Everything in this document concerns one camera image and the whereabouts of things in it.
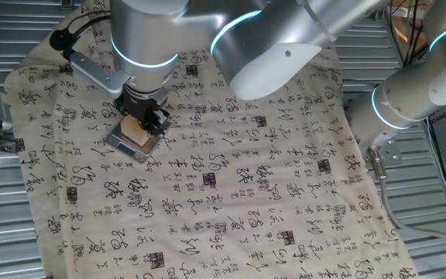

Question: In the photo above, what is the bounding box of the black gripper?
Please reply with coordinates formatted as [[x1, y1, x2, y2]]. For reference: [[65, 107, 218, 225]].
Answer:
[[114, 85, 171, 137]]

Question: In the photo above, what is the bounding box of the light wooden block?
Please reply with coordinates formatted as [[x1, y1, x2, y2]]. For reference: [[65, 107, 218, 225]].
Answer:
[[120, 114, 150, 147]]

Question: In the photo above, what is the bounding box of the silver digital scale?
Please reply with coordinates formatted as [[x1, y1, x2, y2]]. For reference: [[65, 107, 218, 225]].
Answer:
[[105, 115, 172, 164]]

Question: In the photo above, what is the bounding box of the beige calligraphy print cloth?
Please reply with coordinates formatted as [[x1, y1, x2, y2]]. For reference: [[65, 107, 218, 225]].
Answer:
[[4, 0, 420, 279]]

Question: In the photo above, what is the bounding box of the grey metal camera bracket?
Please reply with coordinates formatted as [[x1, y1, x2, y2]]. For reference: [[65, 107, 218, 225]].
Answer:
[[67, 50, 131, 98]]

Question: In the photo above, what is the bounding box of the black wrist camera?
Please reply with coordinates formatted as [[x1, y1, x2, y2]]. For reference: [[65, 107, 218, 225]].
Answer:
[[48, 27, 77, 61]]

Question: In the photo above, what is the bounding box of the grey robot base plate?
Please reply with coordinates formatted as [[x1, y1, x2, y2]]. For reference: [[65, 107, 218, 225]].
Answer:
[[364, 129, 404, 170]]

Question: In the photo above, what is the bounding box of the thick grey base cable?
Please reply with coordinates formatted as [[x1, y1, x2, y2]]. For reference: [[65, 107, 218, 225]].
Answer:
[[366, 145, 446, 253]]

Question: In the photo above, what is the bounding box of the black and white cable bundle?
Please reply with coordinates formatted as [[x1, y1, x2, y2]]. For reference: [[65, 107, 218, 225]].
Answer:
[[387, 0, 429, 65]]

